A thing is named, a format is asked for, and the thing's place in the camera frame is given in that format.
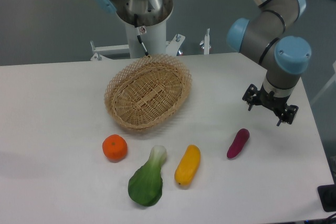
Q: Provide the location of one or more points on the black device at table edge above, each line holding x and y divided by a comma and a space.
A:
327, 197

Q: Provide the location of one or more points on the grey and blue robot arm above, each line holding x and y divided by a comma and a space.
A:
261, 40

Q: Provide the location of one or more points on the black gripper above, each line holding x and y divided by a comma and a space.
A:
285, 113

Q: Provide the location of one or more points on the purple sweet potato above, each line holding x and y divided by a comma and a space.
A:
241, 138

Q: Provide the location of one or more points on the woven wicker basket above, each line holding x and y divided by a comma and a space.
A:
148, 91

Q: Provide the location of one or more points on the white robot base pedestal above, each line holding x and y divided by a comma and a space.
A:
154, 39

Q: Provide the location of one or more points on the green bok choy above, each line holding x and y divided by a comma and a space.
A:
145, 186

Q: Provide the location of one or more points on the orange pumpkin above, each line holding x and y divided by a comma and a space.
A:
115, 148

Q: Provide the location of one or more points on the white metal frame bracket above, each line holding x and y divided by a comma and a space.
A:
173, 48

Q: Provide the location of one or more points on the yellow corn cob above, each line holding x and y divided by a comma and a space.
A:
188, 166

